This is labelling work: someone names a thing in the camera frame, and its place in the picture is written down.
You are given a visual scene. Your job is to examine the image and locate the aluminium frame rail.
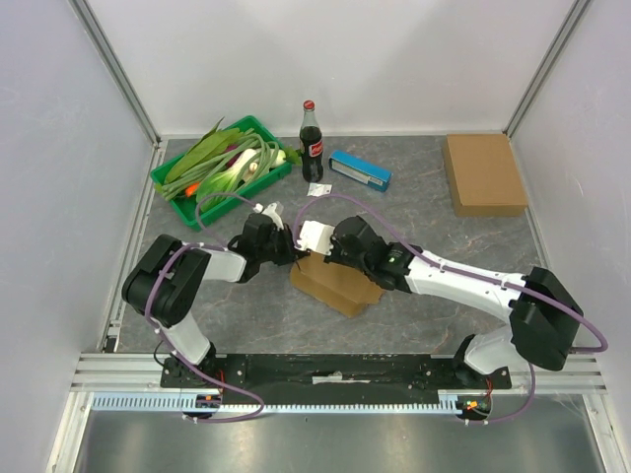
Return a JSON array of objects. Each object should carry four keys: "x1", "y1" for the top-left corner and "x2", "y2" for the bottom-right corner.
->
[{"x1": 68, "y1": 0, "x2": 162, "y2": 147}]

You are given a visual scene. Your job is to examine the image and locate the large green leaf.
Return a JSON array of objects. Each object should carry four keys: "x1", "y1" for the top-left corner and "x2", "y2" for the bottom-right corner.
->
[{"x1": 164, "y1": 119, "x2": 242, "y2": 184}]

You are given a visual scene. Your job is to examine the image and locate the blue rectangular box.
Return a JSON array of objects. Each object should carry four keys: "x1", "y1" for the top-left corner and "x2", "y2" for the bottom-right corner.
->
[{"x1": 328, "y1": 150, "x2": 391, "y2": 192}]

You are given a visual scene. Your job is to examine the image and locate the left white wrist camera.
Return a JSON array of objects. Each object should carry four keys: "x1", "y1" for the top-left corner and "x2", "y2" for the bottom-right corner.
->
[{"x1": 252, "y1": 201, "x2": 284, "y2": 230}]

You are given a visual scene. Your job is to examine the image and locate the blue slotted cable duct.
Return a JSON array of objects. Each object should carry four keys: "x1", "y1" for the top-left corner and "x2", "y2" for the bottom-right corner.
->
[{"x1": 91, "y1": 389, "x2": 469, "y2": 414}]

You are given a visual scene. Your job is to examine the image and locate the orange carrot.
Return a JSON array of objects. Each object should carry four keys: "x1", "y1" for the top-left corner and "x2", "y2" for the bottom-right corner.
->
[{"x1": 184, "y1": 182, "x2": 200, "y2": 197}]

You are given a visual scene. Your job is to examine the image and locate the bok choy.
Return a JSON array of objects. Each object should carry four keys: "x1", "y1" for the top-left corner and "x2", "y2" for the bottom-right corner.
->
[{"x1": 196, "y1": 149, "x2": 259, "y2": 213}]

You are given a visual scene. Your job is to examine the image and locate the green plastic tray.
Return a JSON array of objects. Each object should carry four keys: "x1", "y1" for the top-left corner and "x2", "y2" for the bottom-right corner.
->
[{"x1": 150, "y1": 115, "x2": 301, "y2": 231}]

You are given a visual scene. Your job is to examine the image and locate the cola glass bottle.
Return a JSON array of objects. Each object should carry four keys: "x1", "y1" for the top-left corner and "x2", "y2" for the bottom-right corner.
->
[{"x1": 299, "y1": 100, "x2": 323, "y2": 182}]

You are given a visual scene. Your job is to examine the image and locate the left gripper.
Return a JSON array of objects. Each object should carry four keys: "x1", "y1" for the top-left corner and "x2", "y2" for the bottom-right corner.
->
[{"x1": 256, "y1": 223, "x2": 309, "y2": 265}]

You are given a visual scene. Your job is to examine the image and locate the large cardboard box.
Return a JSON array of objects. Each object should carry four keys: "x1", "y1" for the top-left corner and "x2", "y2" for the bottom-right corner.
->
[{"x1": 443, "y1": 133, "x2": 527, "y2": 217}]

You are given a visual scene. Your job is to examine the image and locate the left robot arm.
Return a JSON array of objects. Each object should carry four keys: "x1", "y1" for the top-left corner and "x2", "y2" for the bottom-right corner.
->
[{"x1": 121, "y1": 213, "x2": 308, "y2": 387}]

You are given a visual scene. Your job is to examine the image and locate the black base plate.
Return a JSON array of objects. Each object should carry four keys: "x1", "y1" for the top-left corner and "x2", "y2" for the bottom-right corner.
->
[{"x1": 160, "y1": 352, "x2": 514, "y2": 395}]

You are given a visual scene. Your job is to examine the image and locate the small cardboard box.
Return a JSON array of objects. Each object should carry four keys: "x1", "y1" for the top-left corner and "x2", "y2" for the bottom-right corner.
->
[{"x1": 290, "y1": 256, "x2": 385, "y2": 318}]

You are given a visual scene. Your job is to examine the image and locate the long green beans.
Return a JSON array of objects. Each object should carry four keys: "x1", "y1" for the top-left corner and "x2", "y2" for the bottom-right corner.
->
[{"x1": 155, "y1": 129, "x2": 285, "y2": 201}]

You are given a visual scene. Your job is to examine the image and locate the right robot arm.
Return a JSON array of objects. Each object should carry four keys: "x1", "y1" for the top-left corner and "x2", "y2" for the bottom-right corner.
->
[{"x1": 297, "y1": 216, "x2": 583, "y2": 388}]

